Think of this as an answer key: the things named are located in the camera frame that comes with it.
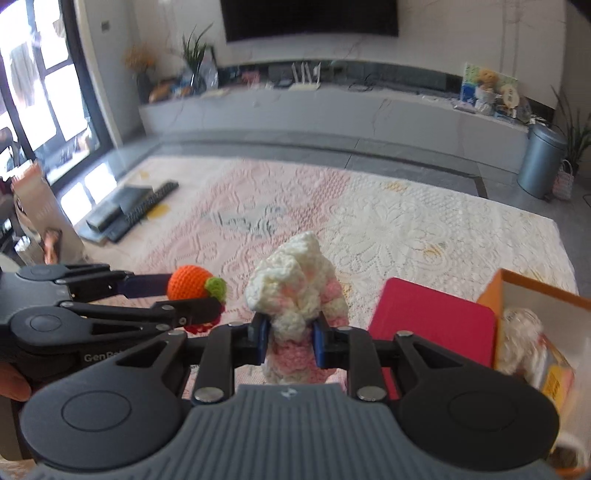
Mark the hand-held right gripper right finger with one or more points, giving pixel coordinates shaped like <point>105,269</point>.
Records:
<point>317,344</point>

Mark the flat black box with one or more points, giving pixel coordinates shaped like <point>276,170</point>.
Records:
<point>115,205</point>

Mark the black remote control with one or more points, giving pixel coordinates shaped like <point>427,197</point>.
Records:
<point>150,203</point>

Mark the long-leaved potted plant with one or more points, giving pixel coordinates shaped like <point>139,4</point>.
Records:
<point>577,134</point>

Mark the white marble television console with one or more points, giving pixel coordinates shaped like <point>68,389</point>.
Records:
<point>323,120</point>

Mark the orange crochet tangerine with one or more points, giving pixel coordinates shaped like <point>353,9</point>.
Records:
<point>184,284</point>

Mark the grey-blue trash can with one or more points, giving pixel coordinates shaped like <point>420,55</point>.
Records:
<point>540,161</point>

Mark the white box with orange rim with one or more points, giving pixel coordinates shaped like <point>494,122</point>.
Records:
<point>531,295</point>

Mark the white fluffy plush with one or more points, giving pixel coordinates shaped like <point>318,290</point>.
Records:
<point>519,341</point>

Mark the green plant in glass vase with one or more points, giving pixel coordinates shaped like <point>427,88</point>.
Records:
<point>196,55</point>

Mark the white and pink crochet toy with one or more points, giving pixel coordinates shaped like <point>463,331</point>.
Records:
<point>295,277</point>

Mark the person's left hand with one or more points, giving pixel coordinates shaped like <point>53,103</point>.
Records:
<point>14,383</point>

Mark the small red crochet item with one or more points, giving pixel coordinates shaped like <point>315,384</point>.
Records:
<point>198,328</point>

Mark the white lace tablecloth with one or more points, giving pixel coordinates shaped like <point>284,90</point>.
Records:
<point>369,221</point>

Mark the yellow and orange packet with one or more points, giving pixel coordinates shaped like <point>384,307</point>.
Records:
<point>556,374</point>

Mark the black-framed glass door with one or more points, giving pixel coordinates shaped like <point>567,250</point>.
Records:
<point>85,92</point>

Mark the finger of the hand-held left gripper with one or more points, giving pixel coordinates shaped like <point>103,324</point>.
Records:
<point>147,285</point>
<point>184,311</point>

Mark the dried flowers in dark vase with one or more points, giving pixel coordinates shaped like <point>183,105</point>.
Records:
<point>138,60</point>

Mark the small pink woven basket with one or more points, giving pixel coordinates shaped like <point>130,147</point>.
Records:
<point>563,182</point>

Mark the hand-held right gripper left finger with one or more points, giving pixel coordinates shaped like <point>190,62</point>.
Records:
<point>263,344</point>

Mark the teddy bear toy set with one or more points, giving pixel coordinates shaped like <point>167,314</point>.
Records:
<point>468,78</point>

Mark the black wall television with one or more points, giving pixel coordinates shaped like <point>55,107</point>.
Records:
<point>309,18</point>

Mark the orange glossy ornament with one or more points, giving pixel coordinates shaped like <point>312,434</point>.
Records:
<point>161,93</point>

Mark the brown paper carton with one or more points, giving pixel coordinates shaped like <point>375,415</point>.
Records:
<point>41,207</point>

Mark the teddy bear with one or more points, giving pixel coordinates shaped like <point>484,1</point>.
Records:
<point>487,87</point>

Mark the round white ornament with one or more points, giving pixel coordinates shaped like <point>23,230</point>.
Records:
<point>510,97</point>

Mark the white router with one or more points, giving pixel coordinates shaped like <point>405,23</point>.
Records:
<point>304,85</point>

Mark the red notebook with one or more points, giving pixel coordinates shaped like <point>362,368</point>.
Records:
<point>429,323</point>

